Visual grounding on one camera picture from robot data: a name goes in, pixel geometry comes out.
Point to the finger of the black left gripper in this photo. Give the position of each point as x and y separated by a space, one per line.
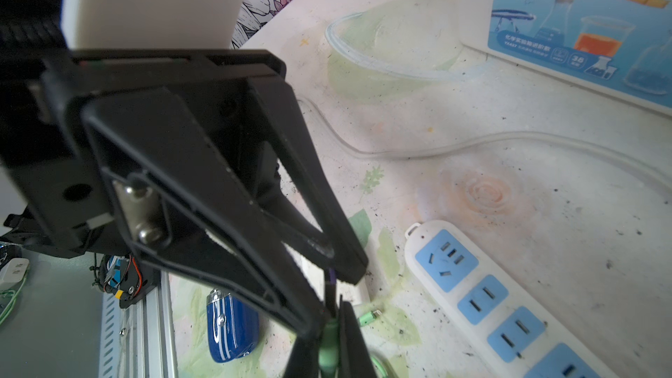
332 244

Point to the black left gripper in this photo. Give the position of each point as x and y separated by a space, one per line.
177 202

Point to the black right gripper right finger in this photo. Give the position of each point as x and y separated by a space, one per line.
354 358

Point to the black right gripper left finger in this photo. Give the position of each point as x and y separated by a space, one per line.
303 361

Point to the blue electric shaver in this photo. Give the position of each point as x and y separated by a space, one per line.
233 327

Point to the white USB charger adapter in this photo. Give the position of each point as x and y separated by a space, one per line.
357 295

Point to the white blue power strip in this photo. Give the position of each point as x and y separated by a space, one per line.
512 332

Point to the white blue-lid storage box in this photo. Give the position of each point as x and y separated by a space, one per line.
621 48

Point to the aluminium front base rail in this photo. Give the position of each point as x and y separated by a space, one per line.
139 341

